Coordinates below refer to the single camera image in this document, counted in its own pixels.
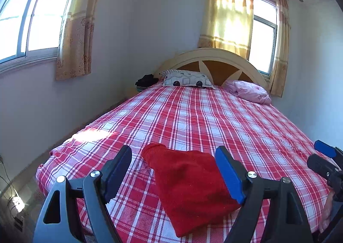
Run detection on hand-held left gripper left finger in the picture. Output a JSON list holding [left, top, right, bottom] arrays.
[[33, 145, 132, 243]]

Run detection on cream wooden headboard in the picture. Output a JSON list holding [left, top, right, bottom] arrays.
[[153, 48, 268, 90]]

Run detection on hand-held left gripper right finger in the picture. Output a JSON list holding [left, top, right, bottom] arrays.
[[215, 146, 314, 243]]

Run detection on grey patterned pillow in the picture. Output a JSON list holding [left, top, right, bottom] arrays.
[[159, 69, 216, 90]]

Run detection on narrow window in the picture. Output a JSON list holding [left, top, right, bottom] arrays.
[[248, 0, 278, 76]]

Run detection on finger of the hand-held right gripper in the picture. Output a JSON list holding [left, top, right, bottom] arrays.
[[307, 153, 339, 180], [313, 140, 337, 158]]

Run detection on pink pillow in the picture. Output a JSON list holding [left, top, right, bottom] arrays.
[[223, 79, 272, 105]]

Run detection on red plaid bed sheet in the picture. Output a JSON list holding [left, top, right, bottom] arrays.
[[36, 82, 335, 243]]

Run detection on floor cable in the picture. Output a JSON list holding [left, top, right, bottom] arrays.
[[0, 154, 24, 214]]

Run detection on dark cloth pile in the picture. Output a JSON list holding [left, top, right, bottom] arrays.
[[135, 74, 159, 89]]

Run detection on sunlit yellow curtain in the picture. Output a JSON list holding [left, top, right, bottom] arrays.
[[198, 0, 254, 61]]

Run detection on wide sliding window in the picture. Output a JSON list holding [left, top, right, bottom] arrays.
[[0, 0, 83, 68]]

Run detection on long beige floral curtain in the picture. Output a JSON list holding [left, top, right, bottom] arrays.
[[55, 0, 110, 81]]

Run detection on red knit sweater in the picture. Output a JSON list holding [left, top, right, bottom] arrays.
[[141, 143, 242, 237]]

